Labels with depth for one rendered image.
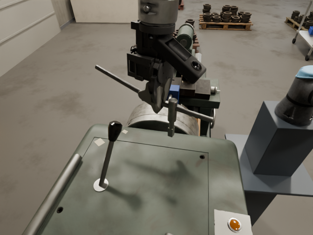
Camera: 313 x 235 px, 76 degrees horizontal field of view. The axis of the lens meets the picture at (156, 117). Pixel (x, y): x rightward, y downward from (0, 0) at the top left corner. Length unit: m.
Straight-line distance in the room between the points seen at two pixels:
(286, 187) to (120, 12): 5.78
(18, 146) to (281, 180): 2.52
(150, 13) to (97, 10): 6.09
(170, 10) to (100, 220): 0.44
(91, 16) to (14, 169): 4.97
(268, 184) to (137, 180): 0.85
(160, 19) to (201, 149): 0.37
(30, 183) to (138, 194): 1.89
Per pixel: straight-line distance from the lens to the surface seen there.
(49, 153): 2.48
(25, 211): 2.18
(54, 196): 0.54
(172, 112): 0.48
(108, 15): 6.40
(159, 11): 0.39
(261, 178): 1.25
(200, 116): 0.46
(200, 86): 1.40
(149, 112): 0.74
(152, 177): 0.53
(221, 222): 0.50
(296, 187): 1.30
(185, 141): 0.61
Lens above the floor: 1.70
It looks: 41 degrees down
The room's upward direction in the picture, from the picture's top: 1 degrees counter-clockwise
